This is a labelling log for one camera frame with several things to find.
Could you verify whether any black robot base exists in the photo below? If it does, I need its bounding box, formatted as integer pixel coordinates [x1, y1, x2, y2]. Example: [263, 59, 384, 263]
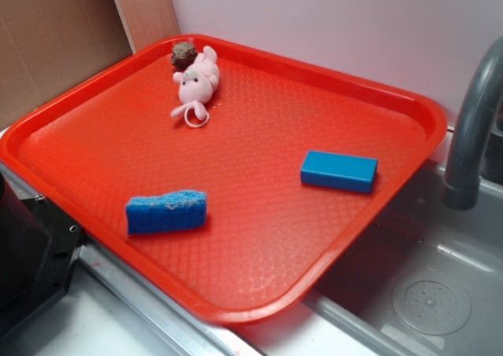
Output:
[1, 177, 83, 341]

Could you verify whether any blue rectangular block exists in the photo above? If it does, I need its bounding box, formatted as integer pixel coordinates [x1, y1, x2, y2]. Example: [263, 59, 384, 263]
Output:
[300, 151, 378, 193]

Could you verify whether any pink plush toy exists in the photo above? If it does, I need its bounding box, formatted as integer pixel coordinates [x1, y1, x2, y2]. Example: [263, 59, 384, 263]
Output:
[171, 46, 220, 128]

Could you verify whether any grey faucet spout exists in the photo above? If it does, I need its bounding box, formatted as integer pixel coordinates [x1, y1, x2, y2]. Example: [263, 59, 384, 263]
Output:
[442, 39, 502, 211]

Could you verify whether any red plastic tray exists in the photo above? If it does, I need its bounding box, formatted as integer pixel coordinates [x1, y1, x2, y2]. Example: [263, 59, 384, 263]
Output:
[1, 35, 447, 325]

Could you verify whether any blue sponge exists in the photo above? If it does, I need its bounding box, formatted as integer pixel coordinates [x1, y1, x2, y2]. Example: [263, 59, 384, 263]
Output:
[126, 190, 207, 235]

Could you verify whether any grey plastic sink basin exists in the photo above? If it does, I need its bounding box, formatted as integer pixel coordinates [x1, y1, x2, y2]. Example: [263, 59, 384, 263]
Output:
[305, 163, 502, 355]

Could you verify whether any brown cardboard panel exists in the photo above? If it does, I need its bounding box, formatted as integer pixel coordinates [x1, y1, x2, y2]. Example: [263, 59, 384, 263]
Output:
[1, 0, 179, 128]

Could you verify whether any brown lumpy ball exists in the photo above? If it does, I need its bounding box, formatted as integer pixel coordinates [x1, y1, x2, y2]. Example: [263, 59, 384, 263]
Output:
[171, 42, 197, 71]

